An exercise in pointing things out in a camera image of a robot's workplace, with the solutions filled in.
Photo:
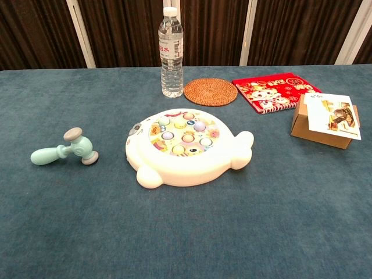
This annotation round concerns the white fish-shaped toy board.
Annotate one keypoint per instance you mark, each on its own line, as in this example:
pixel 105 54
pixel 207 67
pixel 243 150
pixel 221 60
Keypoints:
pixel 180 173

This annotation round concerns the dark brown pleated curtain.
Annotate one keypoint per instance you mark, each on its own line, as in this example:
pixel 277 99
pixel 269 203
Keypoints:
pixel 122 29

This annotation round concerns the red spiral cartoon calendar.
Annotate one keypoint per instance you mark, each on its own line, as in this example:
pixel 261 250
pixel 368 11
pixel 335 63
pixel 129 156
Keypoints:
pixel 261 93

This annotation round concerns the round woven rattan coaster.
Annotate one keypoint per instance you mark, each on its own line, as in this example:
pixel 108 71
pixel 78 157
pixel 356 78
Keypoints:
pixel 210 91

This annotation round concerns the clear plastic water bottle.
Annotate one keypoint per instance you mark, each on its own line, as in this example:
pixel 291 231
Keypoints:
pixel 171 72

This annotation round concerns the small brown cardboard box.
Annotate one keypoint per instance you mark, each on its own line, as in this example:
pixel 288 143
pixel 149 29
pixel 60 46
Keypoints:
pixel 308 136

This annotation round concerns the white printed picture card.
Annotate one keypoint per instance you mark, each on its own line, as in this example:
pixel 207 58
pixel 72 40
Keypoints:
pixel 334 116

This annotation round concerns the blue velvet tablecloth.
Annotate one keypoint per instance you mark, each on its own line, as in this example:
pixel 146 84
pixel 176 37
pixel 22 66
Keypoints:
pixel 87 218

